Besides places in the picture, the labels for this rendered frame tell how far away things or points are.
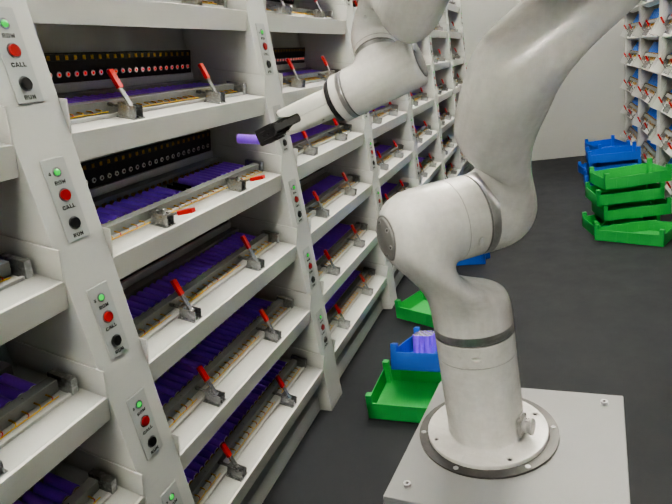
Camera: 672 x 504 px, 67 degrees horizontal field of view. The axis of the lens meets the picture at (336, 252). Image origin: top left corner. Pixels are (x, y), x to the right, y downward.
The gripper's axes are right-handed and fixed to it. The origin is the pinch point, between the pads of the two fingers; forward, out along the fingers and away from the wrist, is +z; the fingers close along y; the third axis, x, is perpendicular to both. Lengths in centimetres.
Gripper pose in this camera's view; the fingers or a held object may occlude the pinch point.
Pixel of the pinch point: (269, 133)
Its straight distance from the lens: 101.2
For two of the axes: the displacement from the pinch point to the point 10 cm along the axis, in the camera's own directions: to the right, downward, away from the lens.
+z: -8.4, 2.8, 4.6
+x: 4.1, 8.9, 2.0
